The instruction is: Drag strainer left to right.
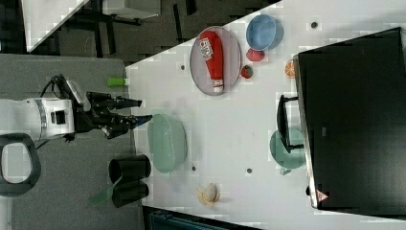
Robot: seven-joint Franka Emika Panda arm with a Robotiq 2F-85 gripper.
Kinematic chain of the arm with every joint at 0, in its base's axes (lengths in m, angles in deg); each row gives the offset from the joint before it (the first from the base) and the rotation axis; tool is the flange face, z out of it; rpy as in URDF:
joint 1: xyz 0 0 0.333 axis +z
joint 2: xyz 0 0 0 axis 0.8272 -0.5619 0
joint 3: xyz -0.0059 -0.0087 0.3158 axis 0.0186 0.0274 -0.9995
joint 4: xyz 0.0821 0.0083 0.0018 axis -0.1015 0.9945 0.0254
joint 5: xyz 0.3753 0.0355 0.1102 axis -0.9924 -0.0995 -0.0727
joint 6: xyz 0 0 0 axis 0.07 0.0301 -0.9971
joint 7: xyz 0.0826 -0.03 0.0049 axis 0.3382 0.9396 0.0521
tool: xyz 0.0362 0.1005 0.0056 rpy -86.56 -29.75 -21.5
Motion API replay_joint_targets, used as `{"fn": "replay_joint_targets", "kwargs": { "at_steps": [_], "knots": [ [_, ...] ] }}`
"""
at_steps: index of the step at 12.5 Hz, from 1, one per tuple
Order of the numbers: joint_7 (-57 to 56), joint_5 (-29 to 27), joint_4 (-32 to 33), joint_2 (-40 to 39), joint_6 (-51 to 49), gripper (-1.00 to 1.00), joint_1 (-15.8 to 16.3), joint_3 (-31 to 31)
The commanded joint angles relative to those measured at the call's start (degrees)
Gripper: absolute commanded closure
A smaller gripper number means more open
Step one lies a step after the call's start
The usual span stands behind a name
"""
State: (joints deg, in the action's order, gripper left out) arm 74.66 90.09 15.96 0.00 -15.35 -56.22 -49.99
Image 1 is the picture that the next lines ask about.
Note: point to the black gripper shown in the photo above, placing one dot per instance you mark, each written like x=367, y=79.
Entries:
x=98, y=116

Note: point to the green plastic strainer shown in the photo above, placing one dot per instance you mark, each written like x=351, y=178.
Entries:
x=167, y=142

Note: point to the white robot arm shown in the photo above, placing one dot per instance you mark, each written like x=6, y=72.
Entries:
x=51, y=118

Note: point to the green marker cap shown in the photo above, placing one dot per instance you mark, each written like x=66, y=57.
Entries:
x=115, y=82

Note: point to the red ketchup bottle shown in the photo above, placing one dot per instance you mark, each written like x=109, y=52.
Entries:
x=211, y=50

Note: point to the peeled banana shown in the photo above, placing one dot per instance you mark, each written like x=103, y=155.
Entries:
x=208, y=195

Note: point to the grey round plate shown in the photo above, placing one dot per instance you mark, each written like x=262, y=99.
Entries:
x=231, y=63

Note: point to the small red strawberry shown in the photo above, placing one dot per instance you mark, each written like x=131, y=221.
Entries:
x=247, y=72

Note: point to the large red strawberry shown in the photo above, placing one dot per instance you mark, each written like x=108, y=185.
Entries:
x=254, y=55

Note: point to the blue bowl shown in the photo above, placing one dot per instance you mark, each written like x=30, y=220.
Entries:
x=264, y=32

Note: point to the green mug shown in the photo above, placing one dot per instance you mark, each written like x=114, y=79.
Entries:
x=288, y=159

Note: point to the orange slice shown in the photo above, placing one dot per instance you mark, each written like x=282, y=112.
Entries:
x=289, y=69

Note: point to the black toaster oven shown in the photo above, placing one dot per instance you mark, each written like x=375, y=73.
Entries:
x=352, y=104

